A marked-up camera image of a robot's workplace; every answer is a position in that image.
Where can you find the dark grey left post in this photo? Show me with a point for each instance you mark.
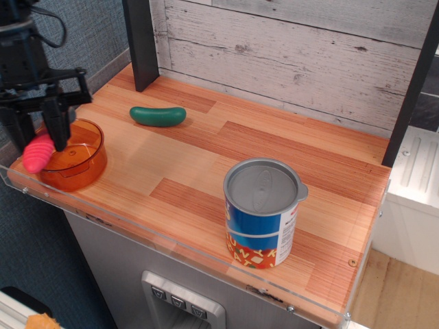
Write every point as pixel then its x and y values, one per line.
pixel 140 32

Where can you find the green toy pickle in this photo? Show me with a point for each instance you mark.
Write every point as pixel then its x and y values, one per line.
pixel 158 117

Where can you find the orange transparent plastic bowl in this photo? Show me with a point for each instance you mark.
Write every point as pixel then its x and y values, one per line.
pixel 81 162

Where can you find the white toy sink unit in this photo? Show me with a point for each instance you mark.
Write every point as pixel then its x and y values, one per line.
pixel 407 226

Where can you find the grey toy fridge cabinet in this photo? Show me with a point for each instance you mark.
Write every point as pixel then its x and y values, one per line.
pixel 117 263

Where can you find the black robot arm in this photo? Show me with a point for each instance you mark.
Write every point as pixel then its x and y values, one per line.
pixel 18 15

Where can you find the clear acrylic edge guard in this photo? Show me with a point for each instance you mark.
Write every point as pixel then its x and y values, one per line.
pixel 164 185

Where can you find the silver dispenser button panel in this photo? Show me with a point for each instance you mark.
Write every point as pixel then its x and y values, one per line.
pixel 174 306

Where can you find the dark grey right post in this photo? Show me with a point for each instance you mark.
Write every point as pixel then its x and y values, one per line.
pixel 421 70

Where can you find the orange cloth item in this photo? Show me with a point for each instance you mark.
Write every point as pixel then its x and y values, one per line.
pixel 41 321

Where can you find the pink handled metal spoon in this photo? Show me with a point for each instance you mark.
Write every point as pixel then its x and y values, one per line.
pixel 38 152

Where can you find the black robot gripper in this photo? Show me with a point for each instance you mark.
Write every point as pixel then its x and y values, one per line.
pixel 27 81

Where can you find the blue soup can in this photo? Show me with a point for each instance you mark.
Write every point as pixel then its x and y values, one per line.
pixel 262 197

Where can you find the dark grey post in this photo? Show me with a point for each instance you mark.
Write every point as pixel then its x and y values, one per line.
pixel 140 32
pixel 421 70

